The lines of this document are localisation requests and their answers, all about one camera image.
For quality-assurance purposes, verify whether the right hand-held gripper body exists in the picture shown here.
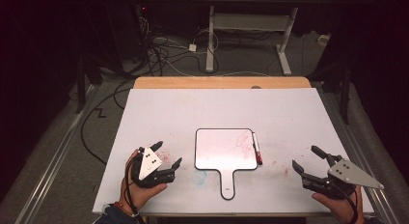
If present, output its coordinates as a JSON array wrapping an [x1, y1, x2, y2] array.
[[301, 157, 386, 200]]

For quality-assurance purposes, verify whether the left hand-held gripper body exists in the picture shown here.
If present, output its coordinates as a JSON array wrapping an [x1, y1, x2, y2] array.
[[129, 146, 177, 189]]

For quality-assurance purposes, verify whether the small whiteboard with handle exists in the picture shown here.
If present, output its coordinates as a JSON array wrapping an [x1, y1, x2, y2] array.
[[194, 127, 259, 201]]

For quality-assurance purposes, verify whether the person's left hand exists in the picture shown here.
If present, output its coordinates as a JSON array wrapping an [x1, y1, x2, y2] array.
[[119, 149, 169, 216]]

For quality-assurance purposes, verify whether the person's right hand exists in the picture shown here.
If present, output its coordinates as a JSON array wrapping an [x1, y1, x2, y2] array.
[[311, 184, 367, 224]]

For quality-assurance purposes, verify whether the red whiteboard marker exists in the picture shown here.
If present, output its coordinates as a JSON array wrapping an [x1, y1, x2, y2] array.
[[251, 131, 263, 166]]

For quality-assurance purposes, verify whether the black metal stand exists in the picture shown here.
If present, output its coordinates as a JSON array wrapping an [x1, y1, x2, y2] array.
[[340, 66, 352, 126], [75, 56, 89, 115]]

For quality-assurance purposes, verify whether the white floor box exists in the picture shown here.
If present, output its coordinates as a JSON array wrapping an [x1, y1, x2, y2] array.
[[316, 33, 332, 46]]

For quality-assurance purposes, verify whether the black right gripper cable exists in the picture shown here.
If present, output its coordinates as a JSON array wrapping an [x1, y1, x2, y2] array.
[[332, 180, 360, 224]]

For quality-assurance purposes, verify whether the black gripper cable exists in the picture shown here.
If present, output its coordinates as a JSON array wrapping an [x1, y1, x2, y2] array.
[[332, 180, 360, 224], [123, 151, 147, 224]]

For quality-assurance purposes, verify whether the aluminium floor rail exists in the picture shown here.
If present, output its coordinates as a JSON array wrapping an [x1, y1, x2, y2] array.
[[13, 83, 99, 224], [321, 88, 392, 224]]

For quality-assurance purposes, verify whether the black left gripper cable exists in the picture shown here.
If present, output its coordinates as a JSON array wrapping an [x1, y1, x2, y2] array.
[[123, 151, 147, 224]]

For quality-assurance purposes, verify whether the long black floor cable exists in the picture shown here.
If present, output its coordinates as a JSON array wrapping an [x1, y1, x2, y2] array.
[[79, 78, 136, 166]]

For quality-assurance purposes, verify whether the tangle of floor cables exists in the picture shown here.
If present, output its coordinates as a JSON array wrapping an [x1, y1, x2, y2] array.
[[133, 15, 221, 78]]

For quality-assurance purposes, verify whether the white metal desk frame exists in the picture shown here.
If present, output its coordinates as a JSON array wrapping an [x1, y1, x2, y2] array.
[[204, 5, 299, 76]]

